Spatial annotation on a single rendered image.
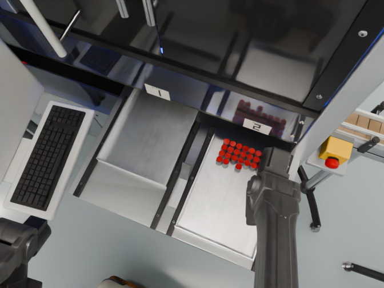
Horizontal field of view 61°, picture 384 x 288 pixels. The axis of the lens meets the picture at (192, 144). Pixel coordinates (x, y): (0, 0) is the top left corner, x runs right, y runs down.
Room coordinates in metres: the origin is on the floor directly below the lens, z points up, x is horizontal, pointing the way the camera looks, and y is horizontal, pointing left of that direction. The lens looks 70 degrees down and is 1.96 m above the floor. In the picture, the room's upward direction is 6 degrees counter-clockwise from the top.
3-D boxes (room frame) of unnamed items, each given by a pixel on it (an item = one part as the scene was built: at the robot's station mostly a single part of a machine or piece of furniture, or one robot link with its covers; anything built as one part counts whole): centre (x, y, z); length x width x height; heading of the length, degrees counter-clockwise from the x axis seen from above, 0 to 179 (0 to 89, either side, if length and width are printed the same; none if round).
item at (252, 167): (0.30, -0.17, 0.91); 0.18 x 0.02 x 0.05; 62
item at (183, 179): (0.25, 0.05, 0.91); 0.14 x 0.03 x 0.06; 153
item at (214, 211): (0.20, -0.11, 0.90); 0.34 x 0.26 x 0.04; 152
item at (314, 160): (0.32, -0.47, 0.87); 0.14 x 0.13 x 0.02; 153
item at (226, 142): (0.34, -0.19, 0.91); 0.18 x 0.02 x 0.05; 62
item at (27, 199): (0.44, 0.54, 0.82); 0.40 x 0.14 x 0.02; 160
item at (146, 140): (0.46, 0.14, 0.90); 0.34 x 0.26 x 0.04; 153
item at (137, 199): (0.32, 0.02, 0.87); 0.70 x 0.48 x 0.02; 63
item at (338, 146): (0.29, -0.44, 1.00); 0.08 x 0.07 x 0.07; 153
